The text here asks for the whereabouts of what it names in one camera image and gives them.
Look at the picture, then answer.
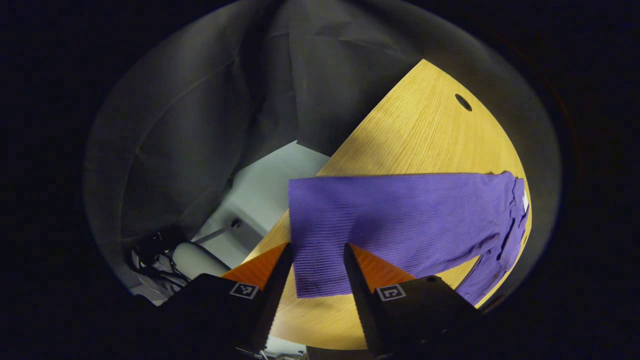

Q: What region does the thin metal rod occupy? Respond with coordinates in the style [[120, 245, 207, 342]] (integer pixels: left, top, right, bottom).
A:
[[192, 219, 244, 246]]

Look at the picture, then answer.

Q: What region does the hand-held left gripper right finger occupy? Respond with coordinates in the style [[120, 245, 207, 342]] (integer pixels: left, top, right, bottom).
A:
[[343, 243, 481, 359]]

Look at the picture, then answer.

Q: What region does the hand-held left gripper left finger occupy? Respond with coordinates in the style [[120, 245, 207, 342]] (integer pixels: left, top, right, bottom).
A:
[[149, 243, 294, 355]]

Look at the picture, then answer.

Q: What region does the purple knit garment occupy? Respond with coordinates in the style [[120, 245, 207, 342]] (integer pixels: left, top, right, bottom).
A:
[[287, 171, 530, 307]]

